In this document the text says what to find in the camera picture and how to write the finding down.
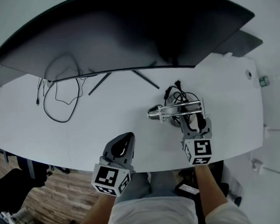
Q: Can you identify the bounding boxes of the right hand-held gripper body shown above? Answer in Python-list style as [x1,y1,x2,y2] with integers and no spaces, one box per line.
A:
[179,119,214,166]

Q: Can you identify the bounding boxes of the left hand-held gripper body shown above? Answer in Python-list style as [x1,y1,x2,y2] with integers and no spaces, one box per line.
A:
[90,154,137,198]

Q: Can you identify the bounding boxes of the person's right forearm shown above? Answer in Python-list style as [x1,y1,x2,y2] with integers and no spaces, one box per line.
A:
[194,162,229,215]

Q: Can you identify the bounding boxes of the person's left forearm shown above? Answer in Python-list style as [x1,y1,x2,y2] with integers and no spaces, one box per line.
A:
[77,193,118,224]

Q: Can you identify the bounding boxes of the white desk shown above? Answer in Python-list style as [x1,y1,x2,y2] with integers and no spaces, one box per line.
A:
[0,49,269,182]

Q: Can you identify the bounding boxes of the person's grey trousers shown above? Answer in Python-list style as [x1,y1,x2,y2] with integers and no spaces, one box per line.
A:
[114,170,181,203]

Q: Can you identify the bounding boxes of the black rectangular device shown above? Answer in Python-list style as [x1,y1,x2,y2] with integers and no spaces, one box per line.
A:
[174,182,200,199]

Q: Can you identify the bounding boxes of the person's white shirt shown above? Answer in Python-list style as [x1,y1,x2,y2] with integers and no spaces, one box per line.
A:
[65,191,253,224]

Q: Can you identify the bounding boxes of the clear bottle with green label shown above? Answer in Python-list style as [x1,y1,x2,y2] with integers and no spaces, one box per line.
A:
[258,74,280,87]

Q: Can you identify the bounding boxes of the black curved monitor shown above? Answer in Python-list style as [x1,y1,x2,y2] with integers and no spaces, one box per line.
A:
[0,0,259,102]

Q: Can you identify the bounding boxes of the white wall socket box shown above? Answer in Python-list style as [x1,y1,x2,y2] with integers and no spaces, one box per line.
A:
[251,157,265,174]

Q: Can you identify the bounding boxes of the black looped cable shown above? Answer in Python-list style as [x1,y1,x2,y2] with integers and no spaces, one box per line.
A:
[42,77,89,124]

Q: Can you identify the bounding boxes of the white wall cable raceway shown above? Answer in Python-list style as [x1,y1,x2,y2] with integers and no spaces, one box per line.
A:
[263,165,280,180]

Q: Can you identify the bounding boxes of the black cable with plug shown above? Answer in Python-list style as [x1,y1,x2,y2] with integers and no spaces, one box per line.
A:
[34,77,48,106]

